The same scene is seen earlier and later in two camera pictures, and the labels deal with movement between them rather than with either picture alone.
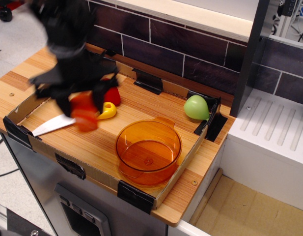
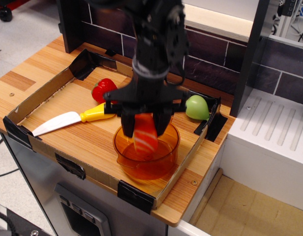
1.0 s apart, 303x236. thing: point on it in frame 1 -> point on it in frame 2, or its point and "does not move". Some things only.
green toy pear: [196, 107] does not move
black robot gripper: [84, 70] -> [147, 93]
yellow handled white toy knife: [107, 111] does not move
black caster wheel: [5, 14] does not move
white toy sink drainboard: [266, 148] does not move
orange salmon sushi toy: [83, 111] -> [145, 134]
